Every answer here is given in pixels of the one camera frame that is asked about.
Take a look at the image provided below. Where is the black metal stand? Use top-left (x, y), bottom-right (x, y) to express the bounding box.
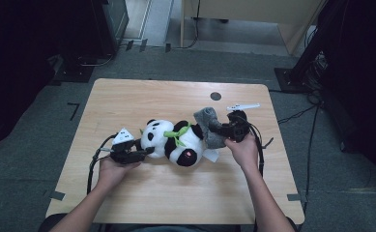
top-left (274, 0), bottom-right (341, 95)

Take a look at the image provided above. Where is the light wooden cabinet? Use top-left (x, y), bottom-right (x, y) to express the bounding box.
top-left (180, 0), bottom-right (327, 56)

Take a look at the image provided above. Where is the person's left hand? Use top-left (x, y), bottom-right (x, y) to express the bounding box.
top-left (96, 157), bottom-right (142, 193)

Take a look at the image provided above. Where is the dark curtain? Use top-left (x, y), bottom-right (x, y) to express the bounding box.
top-left (0, 0), bottom-right (95, 153)
top-left (317, 0), bottom-right (376, 194)

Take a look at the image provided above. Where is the person's right hand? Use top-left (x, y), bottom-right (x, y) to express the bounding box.
top-left (223, 132), bottom-right (261, 174)

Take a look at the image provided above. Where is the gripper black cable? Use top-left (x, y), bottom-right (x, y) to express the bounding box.
top-left (86, 132), bottom-right (119, 195)
top-left (238, 115), bottom-right (275, 179)

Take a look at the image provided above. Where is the black floor tape corner mark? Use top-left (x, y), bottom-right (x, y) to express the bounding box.
top-left (67, 101), bottom-right (81, 122)

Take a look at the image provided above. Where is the tangled cable bundle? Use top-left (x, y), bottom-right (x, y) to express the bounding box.
top-left (304, 51), bottom-right (330, 105)

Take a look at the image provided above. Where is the black floor base plate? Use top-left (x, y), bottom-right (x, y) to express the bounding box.
top-left (51, 53), bottom-right (96, 84)

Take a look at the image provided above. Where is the black hanging cable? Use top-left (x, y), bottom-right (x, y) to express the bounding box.
top-left (175, 0), bottom-right (201, 50)

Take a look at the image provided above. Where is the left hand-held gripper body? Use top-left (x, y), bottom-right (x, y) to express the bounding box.
top-left (108, 128), bottom-right (149, 166)

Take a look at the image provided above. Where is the panda plush toy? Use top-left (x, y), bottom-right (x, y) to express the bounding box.
top-left (139, 119), bottom-right (220, 168)

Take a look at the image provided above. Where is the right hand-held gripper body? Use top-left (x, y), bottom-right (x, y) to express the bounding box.
top-left (220, 102), bottom-right (261, 143)

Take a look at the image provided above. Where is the long black floor cable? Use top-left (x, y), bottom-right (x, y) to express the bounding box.
top-left (304, 105), bottom-right (321, 214)

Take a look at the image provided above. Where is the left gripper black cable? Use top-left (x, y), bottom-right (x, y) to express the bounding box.
top-left (86, 132), bottom-right (119, 195)

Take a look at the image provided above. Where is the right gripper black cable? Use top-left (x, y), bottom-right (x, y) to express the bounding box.
top-left (238, 115), bottom-right (275, 179)

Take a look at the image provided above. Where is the grey cloth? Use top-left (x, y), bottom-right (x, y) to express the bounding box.
top-left (193, 106), bottom-right (228, 150)

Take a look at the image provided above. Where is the short black floor cable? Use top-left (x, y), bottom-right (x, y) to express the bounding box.
top-left (276, 103), bottom-right (320, 126)

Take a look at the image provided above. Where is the black cabinet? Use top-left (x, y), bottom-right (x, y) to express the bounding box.
top-left (90, 0), bottom-right (130, 58)

